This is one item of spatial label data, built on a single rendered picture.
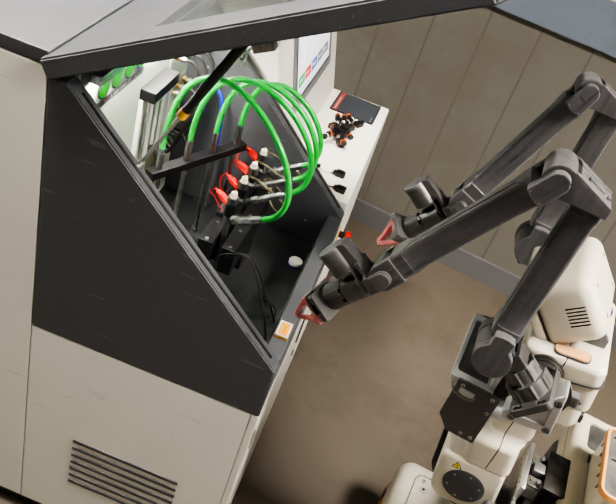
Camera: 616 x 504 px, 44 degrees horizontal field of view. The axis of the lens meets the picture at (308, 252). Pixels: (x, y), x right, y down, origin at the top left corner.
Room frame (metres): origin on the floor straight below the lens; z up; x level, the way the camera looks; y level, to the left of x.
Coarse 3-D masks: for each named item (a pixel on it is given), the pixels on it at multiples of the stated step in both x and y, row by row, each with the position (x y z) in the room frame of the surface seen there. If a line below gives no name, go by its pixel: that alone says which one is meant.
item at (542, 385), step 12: (516, 372) 1.11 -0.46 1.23; (528, 372) 1.11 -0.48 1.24; (540, 372) 1.13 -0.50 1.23; (552, 372) 1.17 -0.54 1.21; (516, 384) 1.11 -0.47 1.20; (528, 384) 1.11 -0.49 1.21; (540, 384) 1.11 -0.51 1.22; (552, 384) 1.12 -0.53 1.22; (516, 396) 1.10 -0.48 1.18; (528, 396) 1.09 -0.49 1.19; (540, 396) 1.10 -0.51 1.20; (552, 396) 1.09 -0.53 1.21; (516, 408) 1.09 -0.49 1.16; (528, 408) 1.07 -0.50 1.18; (540, 408) 1.07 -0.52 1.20
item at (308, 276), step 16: (336, 224) 1.79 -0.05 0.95; (320, 240) 1.69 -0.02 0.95; (304, 272) 1.53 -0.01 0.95; (320, 272) 1.68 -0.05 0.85; (304, 288) 1.47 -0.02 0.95; (288, 304) 1.39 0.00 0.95; (288, 320) 1.34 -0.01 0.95; (272, 336) 1.27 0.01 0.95; (288, 336) 1.29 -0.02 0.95; (272, 384) 1.26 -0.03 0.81
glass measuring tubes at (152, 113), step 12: (168, 72) 1.67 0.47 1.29; (156, 84) 1.60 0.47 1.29; (168, 84) 1.62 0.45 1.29; (144, 96) 1.55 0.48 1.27; (156, 96) 1.56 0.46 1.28; (168, 96) 1.67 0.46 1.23; (144, 108) 1.57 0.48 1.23; (156, 108) 1.60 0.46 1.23; (168, 108) 1.67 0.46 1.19; (144, 120) 1.56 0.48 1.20; (156, 120) 1.60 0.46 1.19; (144, 132) 1.56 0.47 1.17; (156, 132) 1.63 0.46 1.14; (132, 144) 1.55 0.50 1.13; (144, 144) 1.56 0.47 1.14; (156, 156) 1.67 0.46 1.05; (144, 168) 1.60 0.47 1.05
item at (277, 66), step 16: (336, 32) 2.57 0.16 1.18; (288, 48) 1.96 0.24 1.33; (256, 64) 1.89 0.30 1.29; (272, 64) 1.88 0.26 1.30; (288, 64) 1.97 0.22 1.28; (272, 80) 1.88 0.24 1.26; (288, 80) 1.97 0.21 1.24; (320, 80) 2.36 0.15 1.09; (320, 96) 2.37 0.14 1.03; (368, 160) 2.28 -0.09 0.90
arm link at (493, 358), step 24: (552, 168) 1.15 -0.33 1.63; (576, 168) 1.17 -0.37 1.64; (576, 192) 1.14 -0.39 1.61; (600, 192) 1.16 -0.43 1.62; (576, 216) 1.14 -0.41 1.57; (600, 216) 1.13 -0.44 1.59; (552, 240) 1.15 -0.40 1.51; (576, 240) 1.14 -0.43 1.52; (552, 264) 1.14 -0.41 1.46; (528, 288) 1.14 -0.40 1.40; (552, 288) 1.14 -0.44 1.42; (504, 312) 1.14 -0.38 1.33; (528, 312) 1.14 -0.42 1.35; (504, 336) 1.11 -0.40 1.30; (480, 360) 1.11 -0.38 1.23; (504, 360) 1.10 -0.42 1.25
